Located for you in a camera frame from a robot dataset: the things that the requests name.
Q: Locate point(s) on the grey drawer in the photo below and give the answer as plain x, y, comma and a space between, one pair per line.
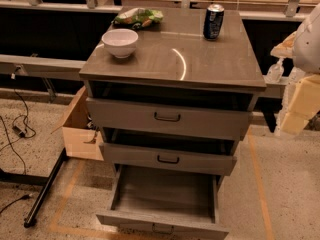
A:
174, 120
165, 202
168, 159

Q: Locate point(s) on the grey middle drawer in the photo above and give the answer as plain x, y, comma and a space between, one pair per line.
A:
168, 159

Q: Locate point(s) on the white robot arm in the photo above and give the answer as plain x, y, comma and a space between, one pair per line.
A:
303, 45

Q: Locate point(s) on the blue soda can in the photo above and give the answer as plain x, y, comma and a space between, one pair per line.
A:
213, 21

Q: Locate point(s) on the metal rail frame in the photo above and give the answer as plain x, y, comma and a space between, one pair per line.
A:
41, 67

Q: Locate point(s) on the black metal floor bar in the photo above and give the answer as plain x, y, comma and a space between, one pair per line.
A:
31, 220

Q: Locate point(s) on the grey bottom drawer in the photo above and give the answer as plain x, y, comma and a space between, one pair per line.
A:
165, 202

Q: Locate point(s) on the left clear sanitizer bottle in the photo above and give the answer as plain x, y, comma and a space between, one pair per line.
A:
275, 71

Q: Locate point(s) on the grey top drawer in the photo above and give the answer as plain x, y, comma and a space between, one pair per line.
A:
174, 120

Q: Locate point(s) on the green chip bag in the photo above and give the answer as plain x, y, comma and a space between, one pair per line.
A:
138, 18

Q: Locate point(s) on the white ceramic bowl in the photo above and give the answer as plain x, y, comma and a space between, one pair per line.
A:
120, 43

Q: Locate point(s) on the cardboard box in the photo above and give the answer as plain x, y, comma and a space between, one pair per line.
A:
79, 140

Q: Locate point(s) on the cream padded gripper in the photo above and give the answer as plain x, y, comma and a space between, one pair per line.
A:
308, 49

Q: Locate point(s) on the grey wooden drawer cabinet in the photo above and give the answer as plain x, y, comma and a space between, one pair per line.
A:
174, 65

